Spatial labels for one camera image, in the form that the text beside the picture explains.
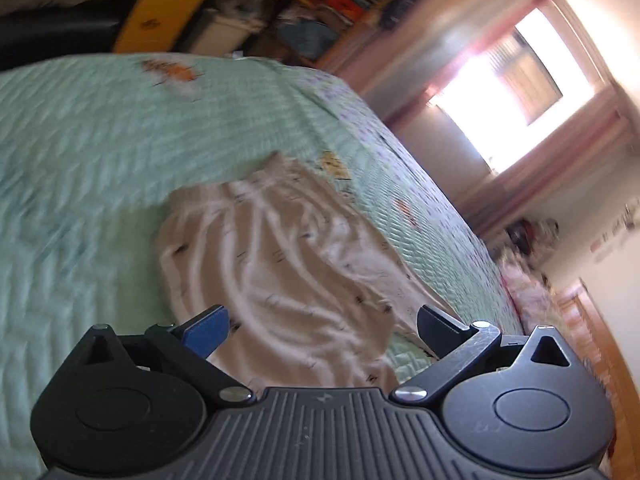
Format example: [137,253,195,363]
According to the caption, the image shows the wooden desk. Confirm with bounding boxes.
[112,0,236,56]

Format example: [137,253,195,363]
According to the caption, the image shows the blue cloth bag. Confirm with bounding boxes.
[275,20,341,61]

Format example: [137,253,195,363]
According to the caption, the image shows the red wall tassel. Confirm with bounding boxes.
[590,205,640,263]

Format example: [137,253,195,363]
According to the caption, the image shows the pink curtain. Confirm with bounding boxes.
[320,0,551,121]
[452,85,626,236]

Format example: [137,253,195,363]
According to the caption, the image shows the beige printed pants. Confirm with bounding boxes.
[155,152,463,391]

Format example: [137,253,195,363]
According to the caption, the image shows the black armchair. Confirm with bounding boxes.
[0,0,166,68]

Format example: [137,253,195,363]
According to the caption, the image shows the wooden headboard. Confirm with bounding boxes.
[555,280,640,411]

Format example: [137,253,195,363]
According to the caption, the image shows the window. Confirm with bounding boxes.
[430,7,596,173]

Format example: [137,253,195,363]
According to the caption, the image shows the dark red bag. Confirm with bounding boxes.
[506,220,538,256]

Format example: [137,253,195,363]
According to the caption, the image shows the green quilted bee bedspread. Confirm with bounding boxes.
[0,52,526,480]

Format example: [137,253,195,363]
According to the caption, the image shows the wooden bookshelf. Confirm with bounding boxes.
[225,0,441,68]

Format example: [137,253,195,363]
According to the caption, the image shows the dark hanging bag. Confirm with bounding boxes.
[377,0,426,31]

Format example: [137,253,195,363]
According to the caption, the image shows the white storage box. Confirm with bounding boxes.
[187,7,261,56]

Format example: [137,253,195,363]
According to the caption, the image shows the floral pillow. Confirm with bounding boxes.
[497,255,566,331]

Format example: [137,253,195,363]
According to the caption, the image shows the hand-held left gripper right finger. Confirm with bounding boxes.
[392,305,571,403]

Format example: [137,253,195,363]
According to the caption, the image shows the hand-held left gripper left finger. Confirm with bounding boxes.
[75,304,256,405]

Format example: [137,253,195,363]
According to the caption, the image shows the red box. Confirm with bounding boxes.
[320,0,373,23]

